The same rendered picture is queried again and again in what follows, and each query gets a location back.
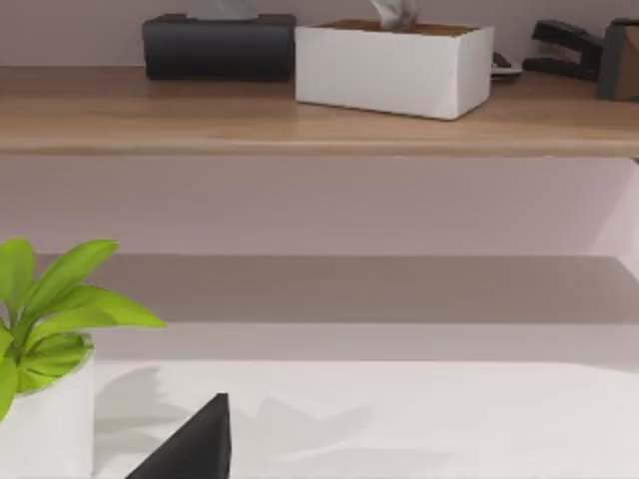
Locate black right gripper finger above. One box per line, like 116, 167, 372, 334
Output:
124, 392, 232, 479

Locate green plant in white pot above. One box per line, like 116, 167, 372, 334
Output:
0, 238, 169, 479

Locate wooden shelf board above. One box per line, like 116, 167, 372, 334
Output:
0, 65, 639, 160

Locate black tissue box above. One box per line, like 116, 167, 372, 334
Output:
141, 0, 297, 83

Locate white tissue box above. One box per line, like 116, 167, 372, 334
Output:
294, 0, 496, 122

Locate small black and white object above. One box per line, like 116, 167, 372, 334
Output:
490, 50, 524, 78

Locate black stapler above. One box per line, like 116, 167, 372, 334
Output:
522, 19, 606, 84

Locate grey and wooden box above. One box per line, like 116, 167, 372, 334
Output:
595, 18, 639, 102

